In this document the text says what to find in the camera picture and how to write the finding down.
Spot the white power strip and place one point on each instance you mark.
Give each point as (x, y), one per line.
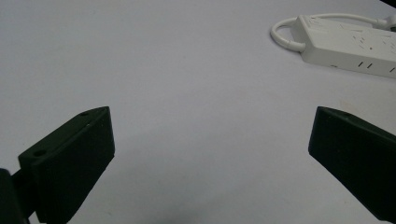
(345, 46)

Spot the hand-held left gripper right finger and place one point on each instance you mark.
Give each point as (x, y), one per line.
(355, 155)

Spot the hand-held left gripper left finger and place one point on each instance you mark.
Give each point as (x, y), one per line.
(71, 161)

